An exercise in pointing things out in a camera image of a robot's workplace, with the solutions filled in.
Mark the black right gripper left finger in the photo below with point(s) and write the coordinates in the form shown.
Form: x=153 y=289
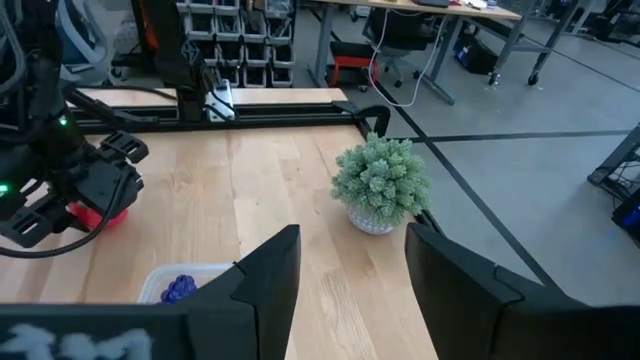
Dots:
x=260 y=310

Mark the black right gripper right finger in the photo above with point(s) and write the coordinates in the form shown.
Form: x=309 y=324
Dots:
x=475 y=310

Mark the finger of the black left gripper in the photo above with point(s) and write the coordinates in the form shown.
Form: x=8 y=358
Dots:
x=115 y=185
x=27 y=225

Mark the red toy dragon fruit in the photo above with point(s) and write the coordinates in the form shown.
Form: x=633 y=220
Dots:
x=100 y=220

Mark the purple toy grape bunch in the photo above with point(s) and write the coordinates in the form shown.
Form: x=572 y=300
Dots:
x=179 y=289

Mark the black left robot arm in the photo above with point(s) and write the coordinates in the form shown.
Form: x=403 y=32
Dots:
x=45 y=90

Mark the clear plastic tupperware container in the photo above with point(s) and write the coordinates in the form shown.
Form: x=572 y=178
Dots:
x=150 y=285

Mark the grey office chair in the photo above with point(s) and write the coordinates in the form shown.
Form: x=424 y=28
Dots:
x=85 y=45

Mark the white power strip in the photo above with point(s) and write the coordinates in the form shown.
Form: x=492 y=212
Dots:
x=222 y=102

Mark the artificial green potted plant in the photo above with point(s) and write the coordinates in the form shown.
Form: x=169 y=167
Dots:
x=380 y=180

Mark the computer with blue lights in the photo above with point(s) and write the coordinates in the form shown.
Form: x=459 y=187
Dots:
x=630 y=217

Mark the storage bin rack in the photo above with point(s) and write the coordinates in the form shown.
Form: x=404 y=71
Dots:
x=255 y=50

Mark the black equipment stand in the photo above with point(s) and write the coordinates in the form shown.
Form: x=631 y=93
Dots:
x=615 y=165

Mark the red stool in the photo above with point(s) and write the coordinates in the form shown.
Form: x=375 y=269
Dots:
x=352 y=62

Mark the black office chair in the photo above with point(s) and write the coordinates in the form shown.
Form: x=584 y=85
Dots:
x=400 y=35

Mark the wooden desk with grey legs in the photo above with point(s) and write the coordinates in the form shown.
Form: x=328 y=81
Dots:
x=400 y=6

